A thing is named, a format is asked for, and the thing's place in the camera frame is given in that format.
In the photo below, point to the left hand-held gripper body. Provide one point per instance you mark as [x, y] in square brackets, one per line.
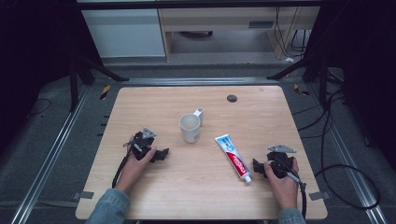
[141, 146]

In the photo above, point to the yellow black tape strip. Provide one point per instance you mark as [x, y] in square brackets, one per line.
[300, 90]
[105, 92]

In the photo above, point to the person's left hand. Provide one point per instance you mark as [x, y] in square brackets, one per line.
[134, 171]

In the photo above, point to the white toothpaste tube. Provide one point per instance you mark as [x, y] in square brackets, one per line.
[234, 157]

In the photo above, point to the metal floor rail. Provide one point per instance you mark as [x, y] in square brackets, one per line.
[199, 81]
[46, 161]
[351, 168]

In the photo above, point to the person's right hand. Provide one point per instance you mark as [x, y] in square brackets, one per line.
[285, 189]

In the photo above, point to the black metal stand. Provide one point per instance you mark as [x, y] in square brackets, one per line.
[73, 90]
[323, 81]

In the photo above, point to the white cabinet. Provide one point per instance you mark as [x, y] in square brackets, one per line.
[124, 34]

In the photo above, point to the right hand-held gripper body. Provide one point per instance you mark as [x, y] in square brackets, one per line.
[280, 163]

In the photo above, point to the white cup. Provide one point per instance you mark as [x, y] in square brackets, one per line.
[190, 129]

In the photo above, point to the grey table bracket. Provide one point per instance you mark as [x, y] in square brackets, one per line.
[84, 195]
[319, 195]

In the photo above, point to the round table grommet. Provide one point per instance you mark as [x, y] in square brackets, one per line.
[232, 98]

